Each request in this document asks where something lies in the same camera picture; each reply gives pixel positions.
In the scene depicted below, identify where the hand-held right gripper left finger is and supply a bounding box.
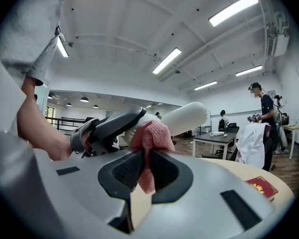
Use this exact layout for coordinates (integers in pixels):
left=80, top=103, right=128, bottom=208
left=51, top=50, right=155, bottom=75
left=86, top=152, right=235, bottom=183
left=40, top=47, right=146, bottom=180
left=52, top=147, right=146, bottom=235

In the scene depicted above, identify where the red hardcover book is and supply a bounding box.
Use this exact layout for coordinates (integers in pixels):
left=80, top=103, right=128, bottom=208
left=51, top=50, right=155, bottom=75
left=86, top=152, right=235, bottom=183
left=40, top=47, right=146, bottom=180
left=245, top=175, right=279, bottom=201

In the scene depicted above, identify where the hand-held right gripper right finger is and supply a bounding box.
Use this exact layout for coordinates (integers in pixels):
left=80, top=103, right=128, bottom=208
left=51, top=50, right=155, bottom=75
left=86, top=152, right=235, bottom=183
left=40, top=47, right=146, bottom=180
left=129, top=148, right=276, bottom=239

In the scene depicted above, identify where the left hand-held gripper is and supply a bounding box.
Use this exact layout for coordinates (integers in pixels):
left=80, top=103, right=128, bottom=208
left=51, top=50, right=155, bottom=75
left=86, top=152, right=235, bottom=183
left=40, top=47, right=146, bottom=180
left=70, top=106, right=147, bottom=158

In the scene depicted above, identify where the white ceiling air conditioner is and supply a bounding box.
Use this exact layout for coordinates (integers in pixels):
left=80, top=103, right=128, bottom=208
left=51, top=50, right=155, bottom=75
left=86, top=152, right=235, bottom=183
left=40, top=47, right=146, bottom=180
left=266, top=32, right=290, bottom=58

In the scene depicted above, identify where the person's grey shirt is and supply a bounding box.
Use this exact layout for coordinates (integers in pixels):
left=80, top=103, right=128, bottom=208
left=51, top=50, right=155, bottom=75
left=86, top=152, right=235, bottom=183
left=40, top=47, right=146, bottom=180
left=0, top=0, right=70, bottom=87

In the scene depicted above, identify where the white garment on chair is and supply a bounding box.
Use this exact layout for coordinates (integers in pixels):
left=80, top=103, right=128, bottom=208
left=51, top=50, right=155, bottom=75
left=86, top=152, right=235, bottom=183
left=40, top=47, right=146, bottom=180
left=236, top=122, right=272, bottom=169

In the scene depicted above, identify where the white handheld mini fan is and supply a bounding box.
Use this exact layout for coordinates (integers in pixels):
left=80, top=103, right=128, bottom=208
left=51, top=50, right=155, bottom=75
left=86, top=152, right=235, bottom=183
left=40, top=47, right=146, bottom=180
left=126, top=102, right=208, bottom=148

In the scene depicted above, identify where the person's left forearm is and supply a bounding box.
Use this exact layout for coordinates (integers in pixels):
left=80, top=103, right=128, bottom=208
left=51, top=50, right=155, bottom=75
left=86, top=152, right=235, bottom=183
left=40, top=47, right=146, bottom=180
left=16, top=77, right=65, bottom=156

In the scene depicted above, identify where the black railing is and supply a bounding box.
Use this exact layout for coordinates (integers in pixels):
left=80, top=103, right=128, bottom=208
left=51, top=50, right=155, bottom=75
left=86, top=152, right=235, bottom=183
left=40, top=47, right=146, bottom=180
left=45, top=117, right=88, bottom=136

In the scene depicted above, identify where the black top table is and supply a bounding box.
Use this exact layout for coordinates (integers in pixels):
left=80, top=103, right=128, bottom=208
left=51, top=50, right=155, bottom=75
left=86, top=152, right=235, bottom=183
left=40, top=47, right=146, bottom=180
left=192, top=132, right=238, bottom=160

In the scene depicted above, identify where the person's left hand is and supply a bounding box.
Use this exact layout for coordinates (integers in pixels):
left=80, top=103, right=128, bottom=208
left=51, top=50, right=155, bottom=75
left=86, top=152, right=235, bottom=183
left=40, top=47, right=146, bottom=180
left=48, top=137, right=72, bottom=161

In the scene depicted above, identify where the pink knitted cloth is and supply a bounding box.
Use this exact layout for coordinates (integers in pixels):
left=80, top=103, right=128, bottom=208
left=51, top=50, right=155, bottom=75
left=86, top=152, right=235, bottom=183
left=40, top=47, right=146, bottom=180
left=129, top=120, right=176, bottom=194

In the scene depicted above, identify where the ceiling light strip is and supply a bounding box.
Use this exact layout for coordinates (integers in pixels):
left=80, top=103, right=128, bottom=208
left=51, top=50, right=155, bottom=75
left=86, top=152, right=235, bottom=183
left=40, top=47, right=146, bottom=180
left=56, top=35, right=69, bottom=58
left=194, top=80, right=218, bottom=91
left=208, top=0, right=259, bottom=27
left=152, top=47, right=182, bottom=75
left=236, top=65, right=263, bottom=77

